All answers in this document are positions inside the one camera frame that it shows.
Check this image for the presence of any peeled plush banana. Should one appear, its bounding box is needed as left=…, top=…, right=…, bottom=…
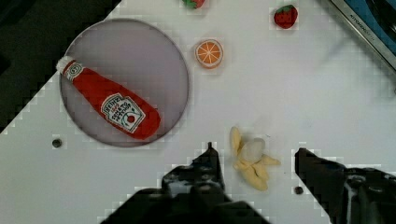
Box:
left=230, top=127, right=281, bottom=191

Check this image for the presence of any red plush ketchup bottle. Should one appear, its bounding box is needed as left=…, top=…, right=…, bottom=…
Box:
left=56, top=56, right=161, bottom=140

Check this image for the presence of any plush strawberry with green top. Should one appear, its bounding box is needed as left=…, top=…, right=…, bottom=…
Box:
left=182, top=0, right=205, bottom=8

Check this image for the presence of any plush orange slice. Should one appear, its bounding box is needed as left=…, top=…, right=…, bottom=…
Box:
left=194, top=39, right=224, bottom=69

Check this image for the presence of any grey round plate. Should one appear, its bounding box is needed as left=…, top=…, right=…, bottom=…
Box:
left=60, top=19, right=190, bottom=149

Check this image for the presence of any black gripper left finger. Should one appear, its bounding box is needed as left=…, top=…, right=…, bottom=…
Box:
left=102, top=145, right=268, bottom=224

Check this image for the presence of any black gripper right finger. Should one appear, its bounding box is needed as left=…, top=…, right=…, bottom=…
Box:
left=294, top=147, right=396, bottom=224

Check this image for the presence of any red plush strawberry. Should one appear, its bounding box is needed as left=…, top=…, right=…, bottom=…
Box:
left=274, top=5, right=298, bottom=29

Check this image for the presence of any silver black toaster oven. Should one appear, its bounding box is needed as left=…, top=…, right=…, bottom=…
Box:
left=326, top=0, right=396, bottom=71

